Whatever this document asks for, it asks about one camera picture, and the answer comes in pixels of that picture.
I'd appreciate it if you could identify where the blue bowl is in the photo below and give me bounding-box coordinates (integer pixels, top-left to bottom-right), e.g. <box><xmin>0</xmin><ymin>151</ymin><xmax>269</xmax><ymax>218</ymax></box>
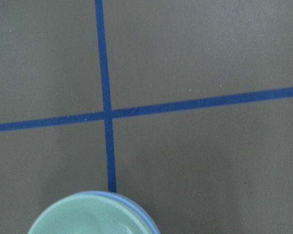
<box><xmin>72</xmin><ymin>191</ymin><xmax>161</xmax><ymax>234</ymax></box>

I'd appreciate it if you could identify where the green bowl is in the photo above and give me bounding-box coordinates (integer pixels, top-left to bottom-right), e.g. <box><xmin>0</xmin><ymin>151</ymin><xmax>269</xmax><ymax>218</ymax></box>
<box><xmin>28</xmin><ymin>195</ymin><xmax>153</xmax><ymax>234</ymax></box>

